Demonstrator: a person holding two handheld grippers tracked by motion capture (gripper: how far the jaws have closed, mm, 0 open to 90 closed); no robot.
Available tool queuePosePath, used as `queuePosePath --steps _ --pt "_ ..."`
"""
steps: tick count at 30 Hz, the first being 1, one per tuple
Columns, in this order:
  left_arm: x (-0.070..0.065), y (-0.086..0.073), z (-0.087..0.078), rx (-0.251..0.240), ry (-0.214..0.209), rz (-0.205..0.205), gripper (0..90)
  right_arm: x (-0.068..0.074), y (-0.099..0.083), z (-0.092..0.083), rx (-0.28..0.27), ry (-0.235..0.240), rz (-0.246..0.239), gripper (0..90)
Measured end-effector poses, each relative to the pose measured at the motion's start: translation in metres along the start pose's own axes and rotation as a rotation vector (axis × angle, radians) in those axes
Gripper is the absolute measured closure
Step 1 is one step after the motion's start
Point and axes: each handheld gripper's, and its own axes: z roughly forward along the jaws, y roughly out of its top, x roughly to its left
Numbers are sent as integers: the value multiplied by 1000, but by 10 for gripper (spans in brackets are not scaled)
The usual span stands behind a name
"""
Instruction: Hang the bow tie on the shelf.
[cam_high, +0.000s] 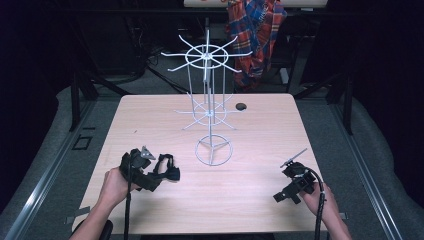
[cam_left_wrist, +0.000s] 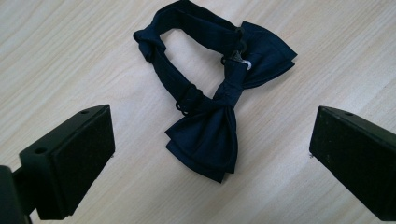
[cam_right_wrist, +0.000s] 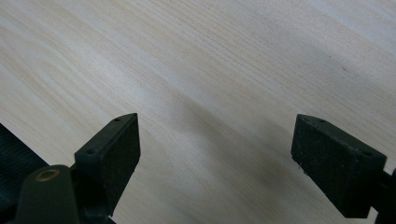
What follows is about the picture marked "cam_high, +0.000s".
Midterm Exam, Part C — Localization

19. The person's left hand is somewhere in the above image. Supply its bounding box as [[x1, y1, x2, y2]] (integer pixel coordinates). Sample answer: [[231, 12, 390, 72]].
[[98, 166, 140, 209]]

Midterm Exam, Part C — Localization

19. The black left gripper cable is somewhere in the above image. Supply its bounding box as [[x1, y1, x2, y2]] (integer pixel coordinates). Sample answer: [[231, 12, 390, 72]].
[[123, 166, 133, 240]]

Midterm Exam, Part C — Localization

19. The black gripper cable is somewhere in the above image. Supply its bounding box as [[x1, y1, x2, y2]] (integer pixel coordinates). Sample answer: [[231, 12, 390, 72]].
[[306, 167, 327, 240], [123, 166, 133, 240]]

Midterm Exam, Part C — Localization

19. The plaid cloth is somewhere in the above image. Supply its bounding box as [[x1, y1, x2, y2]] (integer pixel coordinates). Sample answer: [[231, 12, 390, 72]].
[[226, 0, 288, 93]]

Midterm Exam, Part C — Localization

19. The person's right hand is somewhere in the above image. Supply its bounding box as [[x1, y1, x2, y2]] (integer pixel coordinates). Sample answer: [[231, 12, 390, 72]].
[[299, 182, 338, 220]]

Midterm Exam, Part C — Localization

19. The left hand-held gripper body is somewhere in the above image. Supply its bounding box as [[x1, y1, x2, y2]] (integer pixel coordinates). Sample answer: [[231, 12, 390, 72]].
[[119, 145, 165, 193]]

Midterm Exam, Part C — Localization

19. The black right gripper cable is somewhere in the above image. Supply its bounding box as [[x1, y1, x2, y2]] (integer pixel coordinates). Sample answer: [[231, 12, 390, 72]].
[[306, 167, 327, 240]]

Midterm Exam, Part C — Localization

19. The black metal stand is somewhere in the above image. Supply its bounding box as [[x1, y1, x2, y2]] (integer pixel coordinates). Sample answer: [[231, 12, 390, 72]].
[[293, 70, 355, 136], [68, 70, 132, 132]]

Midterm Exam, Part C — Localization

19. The black floor cable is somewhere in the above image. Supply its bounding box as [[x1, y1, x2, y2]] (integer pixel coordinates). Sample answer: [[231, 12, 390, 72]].
[[145, 62, 192, 95]]

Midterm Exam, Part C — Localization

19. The grey tape strip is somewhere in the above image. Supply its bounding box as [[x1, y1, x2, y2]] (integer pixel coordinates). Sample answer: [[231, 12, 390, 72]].
[[64, 205, 92, 225]]

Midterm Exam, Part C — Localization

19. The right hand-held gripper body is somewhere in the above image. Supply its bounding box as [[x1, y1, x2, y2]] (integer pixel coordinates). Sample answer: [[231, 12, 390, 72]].
[[279, 148, 317, 195]]

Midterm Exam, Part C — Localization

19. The aluminium floor rail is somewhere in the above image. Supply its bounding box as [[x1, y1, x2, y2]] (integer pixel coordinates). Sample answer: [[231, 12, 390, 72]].
[[329, 99, 405, 240], [2, 99, 98, 240]]

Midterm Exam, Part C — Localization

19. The white wire display rack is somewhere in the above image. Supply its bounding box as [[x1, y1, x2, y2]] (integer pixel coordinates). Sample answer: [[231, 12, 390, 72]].
[[160, 29, 254, 167]]

